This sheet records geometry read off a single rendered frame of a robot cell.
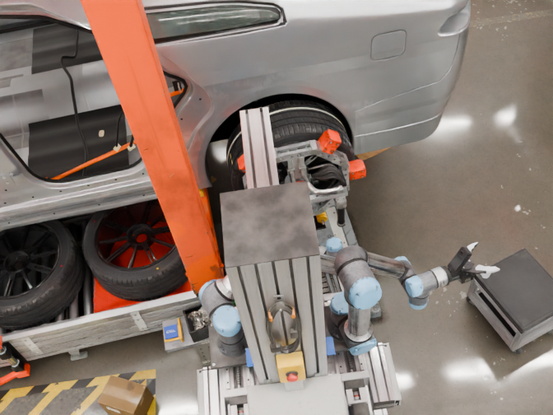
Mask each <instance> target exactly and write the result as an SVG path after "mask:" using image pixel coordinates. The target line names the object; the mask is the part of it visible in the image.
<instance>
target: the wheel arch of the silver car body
mask: <svg viewBox="0 0 553 415"><path fill-rule="evenodd" d="M256 100H258V101H260V102H261V103H262V107H264V106H267V105H270V104H274V103H277V102H278V103H279V102H280V101H284V100H311V101H313V102H318V103H320V104H322V105H326V106H327V107H328V108H330V109H331V110H333V111H334V112H335V113H336V114H337V115H338V116H339V117H340V119H341V121H342V123H343V125H344V128H345V130H346V133H347V136H348V138H349V140H350V143H351V146H352V148H353V151H354V150H355V135H354V131H353V128H352V126H351V123H350V121H349V119H348V118H347V117H346V115H345V114H344V113H343V112H342V111H341V110H340V109H339V108H338V107H337V106H336V105H334V104H333V103H332V102H330V101H328V100H325V99H324V98H322V97H319V96H315V95H311V94H307V93H300V92H284V93H277V94H273V95H269V96H264V97H261V98H258V99H256ZM256 100H252V101H250V102H249V103H247V104H245V105H243V106H241V107H239V110H249V109H251V106H250V104H251V103H252V102H253V101H256ZM237 110H238V109H237ZM237 110H235V111H234V112H232V113H231V114H230V115H228V116H227V117H226V118H225V119H224V120H223V121H222V122H221V123H220V124H219V125H218V127H217V128H216V129H215V131H214V132H213V134H212V135H211V137H210V139H209V141H208V143H207V146H206V149H205V152H204V157H203V171H204V175H205V178H206V181H207V183H208V185H209V186H210V187H212V183H211V176H210V171H209V167H208V162H207V154H206V153H207V147H208V145H209V143H211V142H217V141H221V140H225V139H229V138H230V135H231V134H232V132H233V131H234V129H235V128H236V127H237V126H238V124H239V119H238V114H237Z"/></svg>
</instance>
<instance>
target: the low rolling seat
mask: <svg viewBox="0 0 553 415"><path fill-rule="evenodd" d="M494 266H496V267H497V268H499V269H500V270H499V271H497V272H494V273H491V274H490V276H489V277H488V278H483V277H482V276H481V275H480V274H478V275H475V276H474V278H473V280H471V283H470V286H469V289H468V292H467V302H468V303H469V304H470V305H474V306H476V307H477V309H478V310H479V311H480V312H481V313H482V314H483V315H484V317H485V318H486V319H487V320H488V322H489V323H490V324H491V326H492V327H493V328H494V329H495V331H496V332H497V333H498V334H499V336H500V337H501V338H502V339H503V340H504V341H505V343H506V344H507V345H508V346H509V350H510V351H511V352H513V353H515V354H521V352H522V351H523V350H522V348H521V347H522V346H524V345H525V344H527V343H530V342H531V341H532V340H534V339H536V338H538V337H540V336H542V335H543V334H544V333H546V334H548V335H552V332H553V277H552V276H551V275H550V274H549V273H548V272H547V271H546V270H545V269H544V268H543V267H542V266H541V265H540V264H539V263H538V261H537V260H536V259H535V258H534V257H533V256H532V255H531V254H530V253H529V252H528V251H527V249H525V248H523V249H521V250H519V251H517V252H515V253H513V254H511V255H510V256H508V257H506V258H504V259H501V260H500V261H498V262H497V263H494V264H492V265H491V266H490V267H494Z"/></svg>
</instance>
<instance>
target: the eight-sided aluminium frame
mask: <svg viewBox="0 0 553 415"><path fill-rule="evenodd" d="M274 152H275V158H276V163H277V162H282V161H287V160H290V159H296V158H299V157H302V156H311V155H316V156H320V157H322V158H323V159H326V160H328V161H330V162H333V163H335V164H337V165H339V170H342V173H343V174H344V177H345V180H346V186H345V187H347V189H348V191H349V188H350V186H349V167H350V166H349V161H348V159H347V156H346V154H345V153H343V152H340V151H338V150H336V151H335V152H334V153H333V154H330V153H326V152H322V148H321V146H320V143H319V141H316V140H308V141H307V142H300V143H296V144H292V145H288V146H284V147H278V148H274ZM242 178H243V183H244V189H248V186H247V179H246V173H245V175H244V176H243V177H242ZM345 187H343V188H345ZM334 203H335V202H334V199H329V200H325V201H322V202H317V210H316V212H315V213H314V214H313V215H314V216H317V215H319V214H322V213H323V212H325V211H326V210H327V209H328V208H329V207H330V206H332V205H333V204H334Z"/></svg>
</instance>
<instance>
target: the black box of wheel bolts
mask: <svg viewBox="0 0 553 415"><path fill-rule="evenodd" d="M183 313H184V318H185V321H186V325H187V327H188V332H189V334H190V336H191V338H192V340H193V342H194V343H195V342H198V341H201V340H203V339H206V338H209V328H208V323H210V322H211V320H210V319H209V317H208V315H207V312H206V311H205V309H204V307H203V306H202V304H199V305H196V306H193V307H190V308H187V309H185V310H183Z"/></svg>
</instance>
